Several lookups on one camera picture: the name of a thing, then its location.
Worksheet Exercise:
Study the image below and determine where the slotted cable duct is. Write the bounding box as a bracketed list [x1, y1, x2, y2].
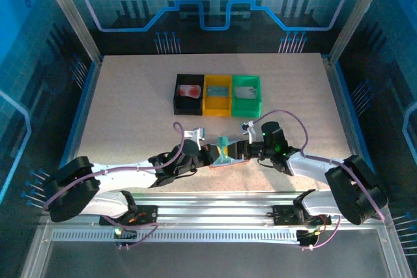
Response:
[51, 228, 302, 243]

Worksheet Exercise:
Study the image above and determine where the yellow plastic bin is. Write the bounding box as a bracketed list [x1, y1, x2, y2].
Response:
[202, 75, 234, 117]

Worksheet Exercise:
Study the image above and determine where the red white card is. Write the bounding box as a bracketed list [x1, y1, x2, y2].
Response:
[177, 84, 201, 99]

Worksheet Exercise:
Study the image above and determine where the aluminium side rail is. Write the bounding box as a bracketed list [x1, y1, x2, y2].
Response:
[322, 56, 372, 194]

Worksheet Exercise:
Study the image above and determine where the black connector board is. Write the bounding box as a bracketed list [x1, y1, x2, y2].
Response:
[112, 225, 137, 251]
[295, 228, 322, 249]

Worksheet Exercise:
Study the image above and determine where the green VIP card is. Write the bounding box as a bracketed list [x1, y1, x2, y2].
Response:
[214, 136, 231, 165]

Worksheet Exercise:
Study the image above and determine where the grey silver card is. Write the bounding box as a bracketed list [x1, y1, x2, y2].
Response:
[235, 86, 257, 100]

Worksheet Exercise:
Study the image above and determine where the black plastic bin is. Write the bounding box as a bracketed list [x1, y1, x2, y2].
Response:
[173, 74, 206, 117]

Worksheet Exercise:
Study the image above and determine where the tan leather card holder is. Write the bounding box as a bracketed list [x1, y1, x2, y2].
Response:
[208, 143, 250, 169]

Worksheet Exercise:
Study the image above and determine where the grey metal plate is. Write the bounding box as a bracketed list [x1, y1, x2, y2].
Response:
[19, 225, 413, 278]

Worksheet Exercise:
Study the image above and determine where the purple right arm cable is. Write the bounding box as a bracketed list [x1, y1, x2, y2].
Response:
[259, 109, 385, 249]

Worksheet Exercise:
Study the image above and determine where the green plastic bin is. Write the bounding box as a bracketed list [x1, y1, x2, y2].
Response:
[231, 75, 263, 118]

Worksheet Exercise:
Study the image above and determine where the blue table edge strip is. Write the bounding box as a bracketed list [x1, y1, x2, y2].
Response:
[332, 61, 384, 202]
[48, 59, 100, 202]

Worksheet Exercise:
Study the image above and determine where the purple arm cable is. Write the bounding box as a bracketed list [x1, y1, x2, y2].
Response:
[259, 109, 385, 249]
[43, 122, 183, 249]

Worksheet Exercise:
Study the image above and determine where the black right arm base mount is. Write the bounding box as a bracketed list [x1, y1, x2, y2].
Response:
[268, 204, 332, 227]

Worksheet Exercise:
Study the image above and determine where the aluminium front rail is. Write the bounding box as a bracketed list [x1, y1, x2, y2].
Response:
[40, 191, 390, 230]

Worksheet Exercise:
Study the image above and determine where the aluminium frame post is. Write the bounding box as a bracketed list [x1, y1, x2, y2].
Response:
[328, 0, 394, 64]
[35, 0, 102, 64]

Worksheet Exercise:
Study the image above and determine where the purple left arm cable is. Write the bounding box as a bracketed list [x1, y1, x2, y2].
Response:
[43, 122, 183, 249]

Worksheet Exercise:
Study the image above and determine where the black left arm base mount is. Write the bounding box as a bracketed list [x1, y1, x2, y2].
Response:
[99, 204, 159, 227]

